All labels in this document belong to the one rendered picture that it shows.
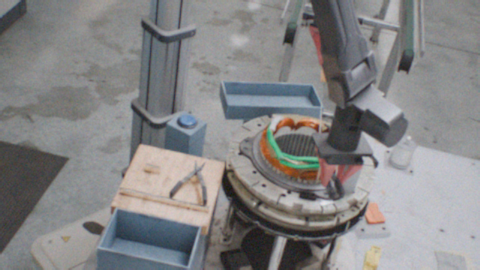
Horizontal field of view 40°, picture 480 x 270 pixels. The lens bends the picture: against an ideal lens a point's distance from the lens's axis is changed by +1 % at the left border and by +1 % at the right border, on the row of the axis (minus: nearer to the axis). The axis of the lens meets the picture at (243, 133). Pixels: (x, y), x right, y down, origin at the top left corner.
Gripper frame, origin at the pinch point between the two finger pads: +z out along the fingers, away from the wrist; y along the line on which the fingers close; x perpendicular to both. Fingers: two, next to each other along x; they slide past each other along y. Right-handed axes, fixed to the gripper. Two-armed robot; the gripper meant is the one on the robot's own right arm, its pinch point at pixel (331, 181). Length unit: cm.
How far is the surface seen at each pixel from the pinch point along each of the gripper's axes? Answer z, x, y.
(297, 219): 11.1, 1.8, -4.2
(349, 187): 6.0, 5.3, 7.0
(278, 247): 21.3, 4.5, -5.6
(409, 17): 33, 152, 94
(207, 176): 9.8, 14.2, -20.7
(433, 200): 37, 36, 51
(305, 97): 12, 50, 12
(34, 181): 109, 136, -65
